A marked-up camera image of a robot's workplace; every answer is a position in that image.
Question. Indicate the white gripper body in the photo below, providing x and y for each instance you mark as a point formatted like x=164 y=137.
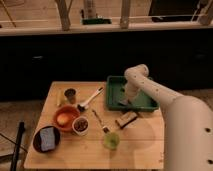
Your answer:
x=131 y=91

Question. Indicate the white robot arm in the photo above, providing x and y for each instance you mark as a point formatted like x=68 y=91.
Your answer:
x=188 y=132

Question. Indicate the green plastic tray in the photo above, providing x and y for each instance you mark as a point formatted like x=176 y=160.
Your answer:
x=115 y=94

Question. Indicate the brown wooden block brush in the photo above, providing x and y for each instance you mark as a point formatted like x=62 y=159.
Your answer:
x=125 y=119

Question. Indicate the metal fork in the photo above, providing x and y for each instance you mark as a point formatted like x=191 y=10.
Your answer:
x=103 y=126

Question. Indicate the green plastic cup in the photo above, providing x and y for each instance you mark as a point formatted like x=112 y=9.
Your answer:
x=111 y=140

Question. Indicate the dark metal cup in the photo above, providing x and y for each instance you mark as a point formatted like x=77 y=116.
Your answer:
x=70 y=94

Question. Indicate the white cup with brown contents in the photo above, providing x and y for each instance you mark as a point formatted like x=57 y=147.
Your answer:
x=80 y=126

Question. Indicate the orange bowl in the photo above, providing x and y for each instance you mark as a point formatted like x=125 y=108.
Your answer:
x=72 y=112

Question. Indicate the yellow fruit in bowl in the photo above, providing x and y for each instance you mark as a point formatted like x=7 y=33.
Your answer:
x=63 y=119

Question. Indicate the green object on ledge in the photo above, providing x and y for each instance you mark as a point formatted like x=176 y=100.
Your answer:
x=94 y=21

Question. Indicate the blue grey sponge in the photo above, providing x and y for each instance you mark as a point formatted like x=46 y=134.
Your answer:
x=47 y=139

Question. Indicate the black plate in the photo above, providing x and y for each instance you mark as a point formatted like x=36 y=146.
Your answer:
x=37 y=139

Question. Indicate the black pole at left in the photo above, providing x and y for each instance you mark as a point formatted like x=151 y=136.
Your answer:
x=15 y=156

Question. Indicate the white handled dish brush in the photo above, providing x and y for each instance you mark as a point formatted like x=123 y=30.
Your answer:
x=84 y=105

